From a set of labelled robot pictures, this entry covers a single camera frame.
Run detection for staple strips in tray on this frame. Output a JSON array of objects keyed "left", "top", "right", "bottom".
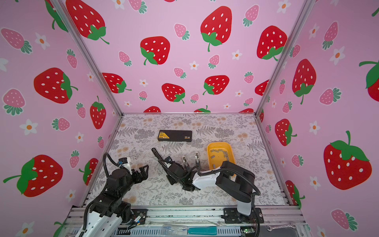
[{"left": 209, "top": 149, "right": 230, "bottom": 162}]

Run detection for silver wrench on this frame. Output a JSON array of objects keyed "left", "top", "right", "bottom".
[{"left": 267, "top": 223, "right": 297, "bottom": 232}]

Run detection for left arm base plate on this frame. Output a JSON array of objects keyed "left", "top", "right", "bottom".
[{"left": 125, "top": 209, "right": 148, "bottom": 226}]

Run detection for yellow plastic tray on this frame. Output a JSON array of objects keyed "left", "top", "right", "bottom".
[{"left": 207, "top": 142, "right": 236, "bottom": 171}]

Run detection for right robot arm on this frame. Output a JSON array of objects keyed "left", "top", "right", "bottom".
[{"left": 158, "top": 157, "right": 261, "bottom": 223}]

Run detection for teal handled tool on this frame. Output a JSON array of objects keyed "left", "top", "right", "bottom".
[{"left": 188, "top": 226, "right": 218, "bottom": 236}]

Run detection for black stapler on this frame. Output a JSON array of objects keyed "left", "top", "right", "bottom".
[{"left": 152, "top": 148, "right": 169, "bottom": 176}]

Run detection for black tool case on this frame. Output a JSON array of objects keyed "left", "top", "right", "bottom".
[{"left": 158, "top": 130, "right": 192, "bottom": 142}]

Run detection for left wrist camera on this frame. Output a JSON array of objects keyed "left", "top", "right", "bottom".
[{"left": 118, "top": 157, "right": 132, "bottom": 174}]

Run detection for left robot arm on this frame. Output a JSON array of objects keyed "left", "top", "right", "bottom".
[{"left": 76, "top": 153, "right": 149, "bottom": 237}]

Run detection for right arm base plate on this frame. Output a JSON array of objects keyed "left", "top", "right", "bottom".
[{"left": 221, "top": 208, "right": 264, "bottom": 224}]

